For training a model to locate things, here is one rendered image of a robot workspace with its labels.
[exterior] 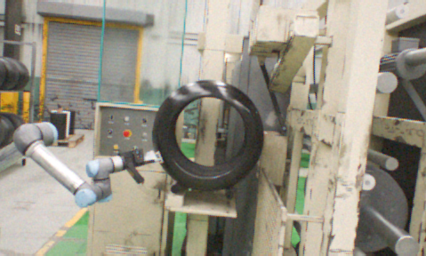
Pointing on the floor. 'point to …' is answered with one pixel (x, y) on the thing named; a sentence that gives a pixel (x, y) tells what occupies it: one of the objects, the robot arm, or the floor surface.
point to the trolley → (1, 128)
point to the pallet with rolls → (65, 127)
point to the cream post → (208, 114)
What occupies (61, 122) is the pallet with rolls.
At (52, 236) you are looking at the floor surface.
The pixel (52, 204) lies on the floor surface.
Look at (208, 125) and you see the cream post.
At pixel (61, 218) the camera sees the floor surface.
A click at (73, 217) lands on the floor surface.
